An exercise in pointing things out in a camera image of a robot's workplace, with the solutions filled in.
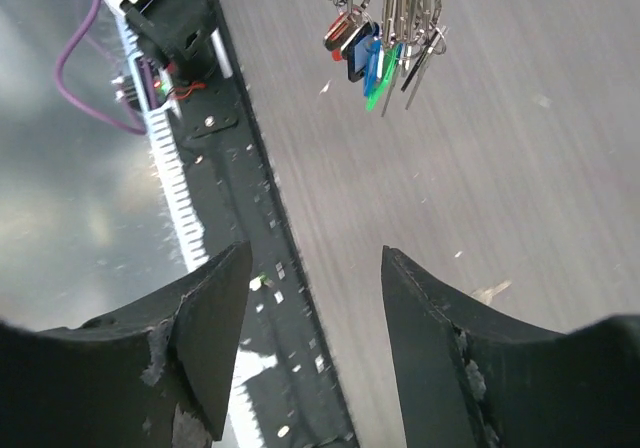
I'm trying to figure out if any keyring with tagged keys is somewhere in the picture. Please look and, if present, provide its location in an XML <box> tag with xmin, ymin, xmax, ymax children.
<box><xmin>323</xmin><ymin>0</ymin><xmax>447</xmax><ymax>114</ymax></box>

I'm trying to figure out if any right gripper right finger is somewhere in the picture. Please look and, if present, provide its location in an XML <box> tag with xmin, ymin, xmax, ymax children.
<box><xmin>381</xmin><ymin>247</ymin><xmax>639</xmax><ymax>447</ymax></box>

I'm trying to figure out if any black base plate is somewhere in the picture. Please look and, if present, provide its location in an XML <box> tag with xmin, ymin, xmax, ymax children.
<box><xmin>171</xmin><ymin>75</ymin><xmax>358</xmax><ymax>447</ymax></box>

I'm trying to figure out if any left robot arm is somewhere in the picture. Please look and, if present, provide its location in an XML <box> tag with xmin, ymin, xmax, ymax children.
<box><xmin>103</xmin><ymin>0</ymin><xmax>233</xmax><ymax>82</ymax></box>

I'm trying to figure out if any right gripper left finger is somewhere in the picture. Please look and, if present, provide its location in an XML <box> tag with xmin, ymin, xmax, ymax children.
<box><xmin>1</xmin><ymin>242</ymin><xmax>252</xmax><ymax>447</ymax></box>

